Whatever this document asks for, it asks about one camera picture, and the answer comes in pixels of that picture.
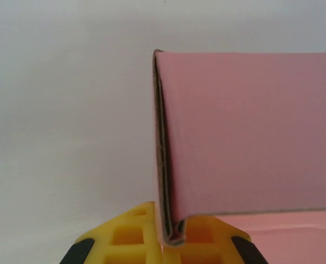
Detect pink paper box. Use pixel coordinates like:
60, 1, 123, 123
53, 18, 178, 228
152, 48, 326, 264

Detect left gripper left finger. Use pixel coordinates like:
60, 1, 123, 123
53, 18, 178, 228
59, 201, 164, 264

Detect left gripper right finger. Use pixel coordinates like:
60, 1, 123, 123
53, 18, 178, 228
162, 214, 268, 264

